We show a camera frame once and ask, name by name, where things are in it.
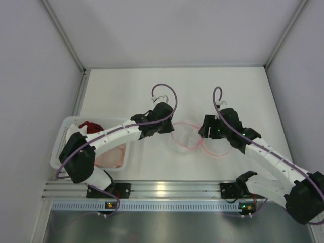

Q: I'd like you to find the white mesh laundry bag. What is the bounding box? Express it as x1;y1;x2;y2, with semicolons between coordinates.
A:
169;121;231;157

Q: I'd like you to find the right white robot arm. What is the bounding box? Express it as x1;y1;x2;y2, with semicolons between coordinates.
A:
198;108;323;224

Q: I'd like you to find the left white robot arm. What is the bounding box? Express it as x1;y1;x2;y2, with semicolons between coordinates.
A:
58;102;174;197

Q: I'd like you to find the red bra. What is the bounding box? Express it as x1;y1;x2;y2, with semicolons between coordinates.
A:
78;121;104;134

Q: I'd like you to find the white plastic laundry basket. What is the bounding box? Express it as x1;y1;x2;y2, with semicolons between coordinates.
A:
50;116;135;172

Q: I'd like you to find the pink garment in basket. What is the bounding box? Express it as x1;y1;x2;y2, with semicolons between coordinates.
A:
95;144;126;169

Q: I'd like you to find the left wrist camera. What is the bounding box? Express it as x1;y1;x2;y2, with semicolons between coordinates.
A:
151;95;169;105

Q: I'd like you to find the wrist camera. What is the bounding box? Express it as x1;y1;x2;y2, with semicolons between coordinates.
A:
151;95;169;105
216;100;227;107

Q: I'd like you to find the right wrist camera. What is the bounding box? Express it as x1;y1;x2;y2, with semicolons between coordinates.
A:
216;100;227;107

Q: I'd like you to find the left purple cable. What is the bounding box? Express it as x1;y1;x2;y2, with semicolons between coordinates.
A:
55;84;178;218

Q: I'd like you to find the right aluminium frame post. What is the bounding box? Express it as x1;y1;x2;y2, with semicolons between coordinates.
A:
263;0;311;72

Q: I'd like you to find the aluminium frame post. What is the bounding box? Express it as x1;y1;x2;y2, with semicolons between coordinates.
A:
263;0;311;72
38;0;86;74

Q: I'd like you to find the aluminium mounting rail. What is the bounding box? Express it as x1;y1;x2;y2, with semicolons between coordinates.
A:
42;180;224;201

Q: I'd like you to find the white slotted cable duct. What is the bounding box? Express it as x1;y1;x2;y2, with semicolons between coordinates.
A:
50;201;256;212

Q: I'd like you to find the left aluminium frame post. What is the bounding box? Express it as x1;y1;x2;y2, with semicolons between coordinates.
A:
38;0;86;74

